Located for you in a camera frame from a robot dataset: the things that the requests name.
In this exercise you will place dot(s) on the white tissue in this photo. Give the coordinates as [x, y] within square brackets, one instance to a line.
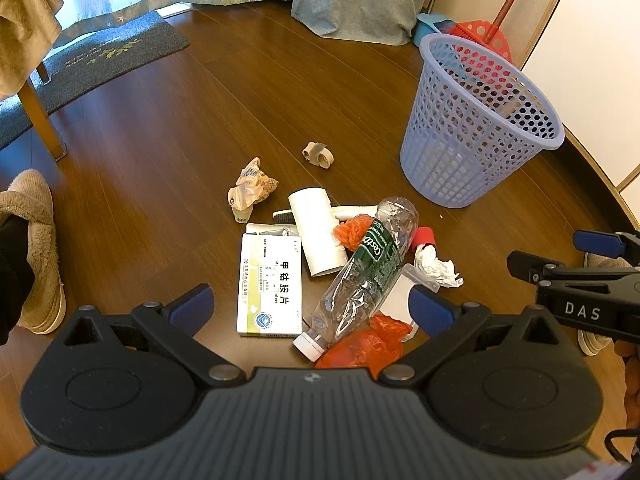
[440, 267]

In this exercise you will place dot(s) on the lavender plastic basket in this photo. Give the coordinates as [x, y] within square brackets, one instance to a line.
[450, 160]

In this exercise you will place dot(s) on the red broom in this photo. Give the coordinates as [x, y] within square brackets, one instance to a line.
[492, 42]

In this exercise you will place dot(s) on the person's left leg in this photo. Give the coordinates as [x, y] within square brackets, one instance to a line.
[12, 270]

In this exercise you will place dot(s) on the beige wrapper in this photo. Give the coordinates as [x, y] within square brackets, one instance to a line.
[250, 185]

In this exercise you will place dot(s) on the clear plastic bottle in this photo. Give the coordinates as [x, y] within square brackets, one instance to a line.
[370, 270]

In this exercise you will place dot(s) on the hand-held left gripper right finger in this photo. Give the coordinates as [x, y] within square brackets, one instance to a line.
[430, 310]

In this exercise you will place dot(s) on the translucent white plastic pack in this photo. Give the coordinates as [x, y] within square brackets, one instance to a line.
[412, 280]

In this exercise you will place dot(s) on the wooden chair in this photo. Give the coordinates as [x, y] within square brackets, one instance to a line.
[42, 120]

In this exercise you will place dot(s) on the white paper roll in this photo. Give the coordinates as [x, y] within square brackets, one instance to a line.
[315, 230]

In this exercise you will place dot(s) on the beige fuzzy slipper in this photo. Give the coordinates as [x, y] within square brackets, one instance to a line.
[592, 345]
[40, 240]

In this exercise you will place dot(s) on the blue dustpan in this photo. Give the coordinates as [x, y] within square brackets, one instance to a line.
[427, 25]

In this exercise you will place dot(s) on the beige cloth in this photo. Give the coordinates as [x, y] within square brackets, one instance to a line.
[25, 20]

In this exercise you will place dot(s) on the dark grey door mat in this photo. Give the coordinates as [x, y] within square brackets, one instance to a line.
[115, 50]

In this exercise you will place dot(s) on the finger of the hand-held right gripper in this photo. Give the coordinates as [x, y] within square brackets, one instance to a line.
[600, 242]
[525, 264]

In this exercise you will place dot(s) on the white medicine box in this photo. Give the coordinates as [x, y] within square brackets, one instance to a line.
[270, 290]

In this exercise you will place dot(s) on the red-orange plastic bag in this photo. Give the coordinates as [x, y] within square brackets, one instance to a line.
[360, 347]

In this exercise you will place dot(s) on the silver blister pack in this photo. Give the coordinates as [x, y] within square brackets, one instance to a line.
[270, 228]

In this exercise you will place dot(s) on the red bottle cap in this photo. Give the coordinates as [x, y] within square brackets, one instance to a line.
[426, 237]

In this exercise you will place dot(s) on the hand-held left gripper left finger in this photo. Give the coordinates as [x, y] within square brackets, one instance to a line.
[192, 307]

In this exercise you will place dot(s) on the orange mesh bag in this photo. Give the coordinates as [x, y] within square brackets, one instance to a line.
[350, 232]

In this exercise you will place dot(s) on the white sliding door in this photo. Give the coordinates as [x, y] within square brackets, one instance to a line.
[590, 60]

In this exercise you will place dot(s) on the person's right hand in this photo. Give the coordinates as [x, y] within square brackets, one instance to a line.
[633, 390]

